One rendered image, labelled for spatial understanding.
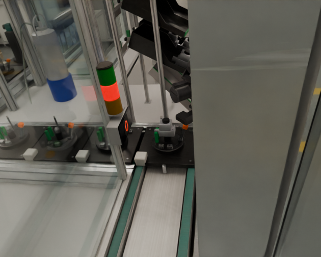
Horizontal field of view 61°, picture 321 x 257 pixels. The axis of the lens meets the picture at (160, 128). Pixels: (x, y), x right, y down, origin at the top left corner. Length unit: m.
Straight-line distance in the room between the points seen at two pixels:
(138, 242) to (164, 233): 0.09
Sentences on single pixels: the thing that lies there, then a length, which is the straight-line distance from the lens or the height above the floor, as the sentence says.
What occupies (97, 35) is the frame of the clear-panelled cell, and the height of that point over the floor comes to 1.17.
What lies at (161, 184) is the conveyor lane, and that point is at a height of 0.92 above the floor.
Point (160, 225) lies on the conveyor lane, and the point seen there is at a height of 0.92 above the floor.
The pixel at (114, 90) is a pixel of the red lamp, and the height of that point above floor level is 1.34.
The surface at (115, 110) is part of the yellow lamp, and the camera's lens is 0.84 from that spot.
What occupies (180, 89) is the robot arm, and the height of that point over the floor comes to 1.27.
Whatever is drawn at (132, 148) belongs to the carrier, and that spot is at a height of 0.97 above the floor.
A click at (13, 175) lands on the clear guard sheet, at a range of 0.54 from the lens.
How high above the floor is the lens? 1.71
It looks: 36 degrees down
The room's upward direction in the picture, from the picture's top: 8 degrees counter-clockwise
